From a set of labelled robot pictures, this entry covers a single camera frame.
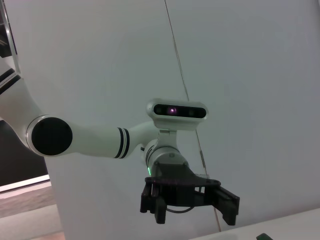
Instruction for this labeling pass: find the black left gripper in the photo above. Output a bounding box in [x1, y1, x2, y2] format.
[139, 162, 241, 226]

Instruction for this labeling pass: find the dark silver-framed window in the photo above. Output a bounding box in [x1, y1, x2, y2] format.
[0, 0, 21, 75]

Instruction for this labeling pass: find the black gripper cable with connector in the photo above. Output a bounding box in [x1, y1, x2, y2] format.
[165, 204, 199, 214]

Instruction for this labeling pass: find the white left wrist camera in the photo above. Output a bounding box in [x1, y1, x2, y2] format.
[146, 98, 209, 151]

